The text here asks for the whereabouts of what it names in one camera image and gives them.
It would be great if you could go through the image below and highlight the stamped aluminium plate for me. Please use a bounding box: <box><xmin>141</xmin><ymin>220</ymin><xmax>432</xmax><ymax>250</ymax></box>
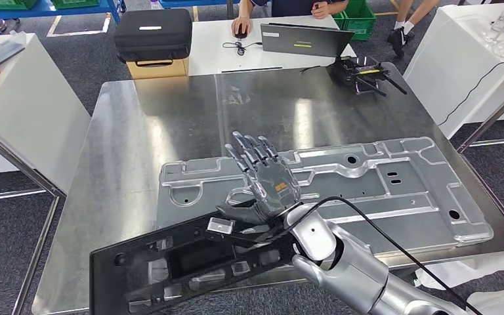
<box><xmin>155</xmin><ymin>136</ymin><xmax>495</xmax><ymax>257</ymax></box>

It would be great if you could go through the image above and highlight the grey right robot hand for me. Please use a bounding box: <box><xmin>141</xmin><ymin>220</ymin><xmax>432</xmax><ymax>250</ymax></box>
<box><xmin>215</xmin><ymin>131</ymin><xmax>303</xmax><ymax>224</ymax></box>

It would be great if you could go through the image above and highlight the black mouse cable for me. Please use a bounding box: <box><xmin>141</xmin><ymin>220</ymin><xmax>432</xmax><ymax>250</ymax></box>
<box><xmin>222</xmin><ymin>39</ymin><xmax>264</xmax><ymax>56</ymax></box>

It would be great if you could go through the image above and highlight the black device with antennas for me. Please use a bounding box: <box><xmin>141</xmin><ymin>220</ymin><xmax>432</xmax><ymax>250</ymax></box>
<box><xmin>327</xmin><ymin>55</ymin><xmax>408</xmax><ymax>97</ymax></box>

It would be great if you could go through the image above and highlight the clear plastic bag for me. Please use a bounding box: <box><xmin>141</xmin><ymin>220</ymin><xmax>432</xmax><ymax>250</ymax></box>
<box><xmin>0</xmin><ymin>32</ymin><xmax>29</xmax><ymax>66</ymax></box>

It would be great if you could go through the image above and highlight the white desk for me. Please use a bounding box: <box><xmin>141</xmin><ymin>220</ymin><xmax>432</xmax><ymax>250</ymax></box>
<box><xmin>188</xmin><ymin>15</ymin><xmax>357</xmax><ymax>77</ymax></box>

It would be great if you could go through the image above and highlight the black plastic panel part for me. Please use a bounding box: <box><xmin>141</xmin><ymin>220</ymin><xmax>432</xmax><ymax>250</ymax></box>
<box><xmin>89</xmin><ymin>199</ymin><xmax>305</xmax><ymax>315</ymax></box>

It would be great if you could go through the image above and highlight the person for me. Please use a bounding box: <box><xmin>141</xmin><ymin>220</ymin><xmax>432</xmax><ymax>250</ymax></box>
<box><xmin>387</xmin><ymin>0</ymin><xmax>440</xmax><ymax>60</ymax></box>
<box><xmin>230</xmin><ymin>0</ymin><xmax>349</xmax><ymax>38</ymax></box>

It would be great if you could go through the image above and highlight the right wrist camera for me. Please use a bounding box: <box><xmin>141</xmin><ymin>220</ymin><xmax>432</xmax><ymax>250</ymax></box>
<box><xmin>206</xmin><ymin>216</ymin><xmax>297</xmax><ymax>249</ymax></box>

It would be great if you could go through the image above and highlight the grey laptop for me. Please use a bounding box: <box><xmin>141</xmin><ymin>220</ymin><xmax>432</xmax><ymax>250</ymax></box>
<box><xmin>259</xmin><ymin>22</ymin><xmax>356</xmax><ymax>58</ymax></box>

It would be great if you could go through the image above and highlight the white table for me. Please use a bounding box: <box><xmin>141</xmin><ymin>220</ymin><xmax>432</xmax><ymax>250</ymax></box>
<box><xmin>0</xmin><ymin>32</ymin><xmax>92</xmax><ymax>194</ymax></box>
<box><xmin>403</xmin><ymin>2</ymin><xmax>504</xmax><ymax>140</ymax></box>

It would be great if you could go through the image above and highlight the thin black bar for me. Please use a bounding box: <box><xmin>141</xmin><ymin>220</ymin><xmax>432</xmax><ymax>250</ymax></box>
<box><xmin>221</xmin><ymin>66</ymin><xmax>284</xmax><ymax>74</ymax></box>

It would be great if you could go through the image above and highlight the black carry case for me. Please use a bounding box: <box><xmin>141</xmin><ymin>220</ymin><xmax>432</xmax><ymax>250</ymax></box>
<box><xmin>114</xmin><ymin>7</ymin><xmax>194</xmax><ymax>64</ymax></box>

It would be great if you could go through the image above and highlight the steel workbench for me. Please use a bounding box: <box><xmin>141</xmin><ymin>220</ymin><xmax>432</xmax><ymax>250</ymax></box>
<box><xmin>30</xmin><ymin>62</ymin><xmax>504</xmax><ymax>315</ymax></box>

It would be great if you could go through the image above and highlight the green plastic crate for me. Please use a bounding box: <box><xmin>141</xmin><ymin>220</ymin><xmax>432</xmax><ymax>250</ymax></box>
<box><xmin>51</xmin><ymin>0</ymin><xmax>100</xmax><ymax>10</ymax></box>
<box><xmin>332</xmin><ymin>0</ymin><xmax>377</xmax><ymax>41</ymax></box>
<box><xmin>0</xmin><ymin>0</ymin><xmax>40</xmax><ymax>11</ymax></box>

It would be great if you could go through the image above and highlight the thin black power cable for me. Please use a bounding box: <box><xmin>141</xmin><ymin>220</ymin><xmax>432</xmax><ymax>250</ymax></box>
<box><xmin>438</xmin><ymin>60</ymin><xmax>504</xmax><ymax>127</ymax></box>

